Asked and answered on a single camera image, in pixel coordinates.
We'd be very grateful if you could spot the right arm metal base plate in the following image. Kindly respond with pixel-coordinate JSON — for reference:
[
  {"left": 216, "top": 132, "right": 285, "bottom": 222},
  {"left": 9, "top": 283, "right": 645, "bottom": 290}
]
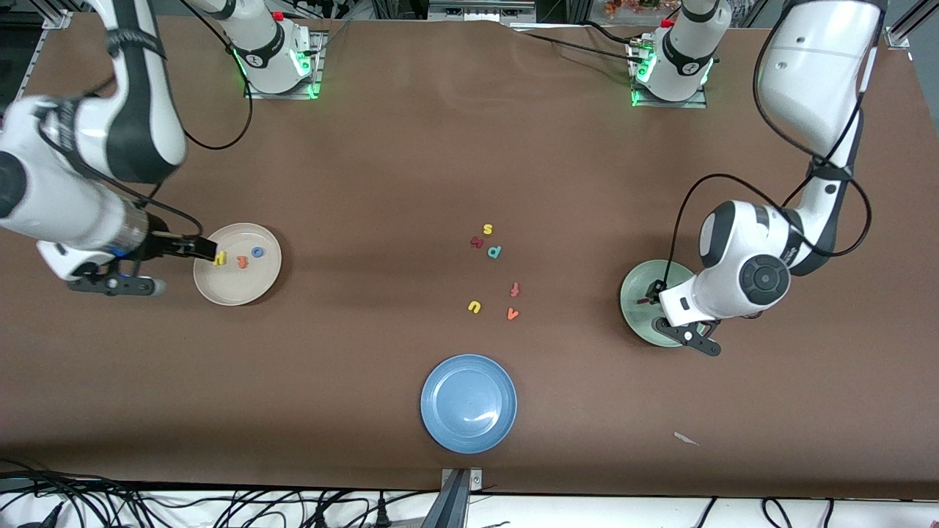
[{"left": 244, "top": 29, "right": 324, "bottom": 100}]

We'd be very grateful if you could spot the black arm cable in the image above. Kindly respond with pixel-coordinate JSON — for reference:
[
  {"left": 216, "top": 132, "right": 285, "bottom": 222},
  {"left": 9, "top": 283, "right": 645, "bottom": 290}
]
[
  {"left": 657, "top": 0, "right": 881, "bottom": 294},
  {"left": 37, "top": 0, "right": 254, "bottom": 239}
]

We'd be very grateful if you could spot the blue round plate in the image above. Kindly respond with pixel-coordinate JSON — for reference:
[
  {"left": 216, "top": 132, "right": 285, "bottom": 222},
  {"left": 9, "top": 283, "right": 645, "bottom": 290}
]
[{"left": 420, "top": 354, "right": 518, "bottom": 455}]

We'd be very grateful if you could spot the black cable on table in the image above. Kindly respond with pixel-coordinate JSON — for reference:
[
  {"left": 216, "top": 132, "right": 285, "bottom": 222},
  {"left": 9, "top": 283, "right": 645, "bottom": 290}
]
[
  {"left": 522, "top": 31, "right": 639, "bottom": 61},
  {"left": 583, "top": 21, "right": 639, "bottom": 46}
]

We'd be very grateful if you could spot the brown round plate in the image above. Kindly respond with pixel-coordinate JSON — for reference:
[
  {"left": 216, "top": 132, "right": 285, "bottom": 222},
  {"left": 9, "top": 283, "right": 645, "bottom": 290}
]
[{"left": 193, "top": 223, "right": 282, "bottom": 307}]

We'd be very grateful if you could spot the green round plate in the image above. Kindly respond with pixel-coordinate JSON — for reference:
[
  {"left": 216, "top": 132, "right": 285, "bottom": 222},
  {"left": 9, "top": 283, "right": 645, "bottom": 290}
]
[{"left": 620, "top": 260, "right": 699, "bottom": 348}]

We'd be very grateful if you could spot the grey metal box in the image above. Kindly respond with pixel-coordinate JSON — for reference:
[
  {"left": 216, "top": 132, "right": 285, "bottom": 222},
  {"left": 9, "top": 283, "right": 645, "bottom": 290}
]
[{"left": 428, "top": 0, "right": 538, "bottom": 23}]

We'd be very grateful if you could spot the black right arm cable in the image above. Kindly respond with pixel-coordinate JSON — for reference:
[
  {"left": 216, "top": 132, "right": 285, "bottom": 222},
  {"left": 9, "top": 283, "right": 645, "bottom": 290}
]
[{"left": 37, "top": 0, "right": 254, "bottom": 239}]

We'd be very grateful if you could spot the aluminium frame rail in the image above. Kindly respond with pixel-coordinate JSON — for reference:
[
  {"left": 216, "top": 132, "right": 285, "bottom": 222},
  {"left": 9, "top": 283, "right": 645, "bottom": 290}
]
[
  {"left": 29, "top": 0, "right": 96, "bottom": 30},
  {"left": 884, "top": 0, "right": 939, "bottom": 51}
]

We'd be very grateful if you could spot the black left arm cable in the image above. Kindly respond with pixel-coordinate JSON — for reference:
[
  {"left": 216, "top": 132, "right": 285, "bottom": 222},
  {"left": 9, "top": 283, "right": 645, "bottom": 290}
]
[{"left": 657, "top": 0, "right": 881, "bottom": 294}]

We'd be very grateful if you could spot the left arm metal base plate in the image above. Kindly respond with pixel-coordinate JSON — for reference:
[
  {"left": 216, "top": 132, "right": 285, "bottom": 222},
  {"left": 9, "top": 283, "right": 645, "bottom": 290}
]
[{"left": 629, "top": 40, "right": 709, "bottom": 109}]

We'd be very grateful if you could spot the grey metal camera mount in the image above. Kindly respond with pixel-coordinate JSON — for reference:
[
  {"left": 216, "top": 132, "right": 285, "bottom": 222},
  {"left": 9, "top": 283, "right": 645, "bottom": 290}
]
[{"left": 422, "top": 468, "right": 483, "bottom": 528}]

